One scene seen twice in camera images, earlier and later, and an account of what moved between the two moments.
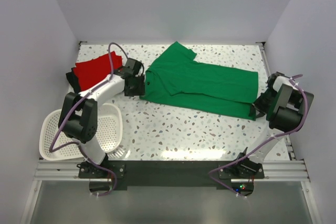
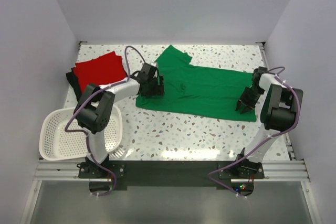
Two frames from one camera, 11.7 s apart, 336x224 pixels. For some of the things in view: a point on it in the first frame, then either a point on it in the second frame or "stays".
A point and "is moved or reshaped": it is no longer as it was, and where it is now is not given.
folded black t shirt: [73, 80] stays
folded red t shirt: [90, 73] stays
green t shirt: [175, 78] is moved or reshaped
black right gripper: [263, 110] to [242, 100]
